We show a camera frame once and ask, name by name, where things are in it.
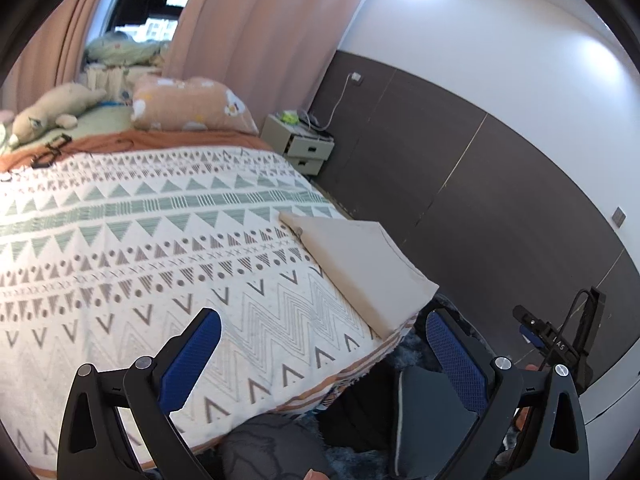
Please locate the pink curtain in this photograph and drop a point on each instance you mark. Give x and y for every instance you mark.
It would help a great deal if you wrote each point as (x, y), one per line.
(271, 53)

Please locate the grey wall switch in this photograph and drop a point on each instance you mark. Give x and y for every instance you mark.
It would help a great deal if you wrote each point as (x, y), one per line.
(618, 217)

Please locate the rust orange bed sheet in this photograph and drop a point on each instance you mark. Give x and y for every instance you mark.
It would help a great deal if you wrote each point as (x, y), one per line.
(63, 146)

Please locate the green floral blanket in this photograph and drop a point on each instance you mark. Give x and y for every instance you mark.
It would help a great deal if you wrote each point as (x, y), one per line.
(119, 49)

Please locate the orange floral pillow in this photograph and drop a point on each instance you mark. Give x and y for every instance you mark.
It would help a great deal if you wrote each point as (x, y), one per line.
(197, 104)

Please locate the cream nightstand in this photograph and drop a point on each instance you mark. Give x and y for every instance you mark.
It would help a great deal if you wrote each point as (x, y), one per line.
(305, 150)

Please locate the dark fluffy rug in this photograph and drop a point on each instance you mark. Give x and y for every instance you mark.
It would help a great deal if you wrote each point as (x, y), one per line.
(363, 418)

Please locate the beige plush toy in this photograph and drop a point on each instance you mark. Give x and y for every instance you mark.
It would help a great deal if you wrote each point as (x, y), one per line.
(60, 107)

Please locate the patterned white bedspread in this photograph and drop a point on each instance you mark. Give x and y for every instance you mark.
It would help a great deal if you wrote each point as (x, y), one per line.
(105, 257)

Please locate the green object on nightstand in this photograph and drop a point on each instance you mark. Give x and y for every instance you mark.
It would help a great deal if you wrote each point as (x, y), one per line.
(289, 117)

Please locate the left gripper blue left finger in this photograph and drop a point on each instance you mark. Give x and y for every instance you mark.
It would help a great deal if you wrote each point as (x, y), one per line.
(93, 440)

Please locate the beige large garment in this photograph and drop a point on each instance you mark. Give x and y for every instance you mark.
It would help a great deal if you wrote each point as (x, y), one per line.
(367, 267)

